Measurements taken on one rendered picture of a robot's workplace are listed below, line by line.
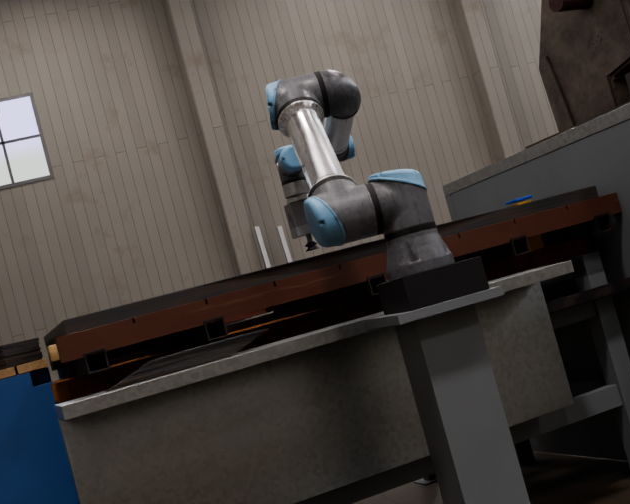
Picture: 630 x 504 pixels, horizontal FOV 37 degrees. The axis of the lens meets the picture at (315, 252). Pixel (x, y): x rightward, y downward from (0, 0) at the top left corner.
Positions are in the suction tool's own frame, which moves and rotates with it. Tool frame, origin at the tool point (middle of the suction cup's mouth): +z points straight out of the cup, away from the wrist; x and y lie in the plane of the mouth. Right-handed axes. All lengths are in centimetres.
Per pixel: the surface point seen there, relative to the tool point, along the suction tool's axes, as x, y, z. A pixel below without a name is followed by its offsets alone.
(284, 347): 60, 33, 23
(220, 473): 45, 51, 48
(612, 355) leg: 31, -69, 53
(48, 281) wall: -967, 33, -97
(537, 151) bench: 4, -81, -13
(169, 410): 46, 59, 30
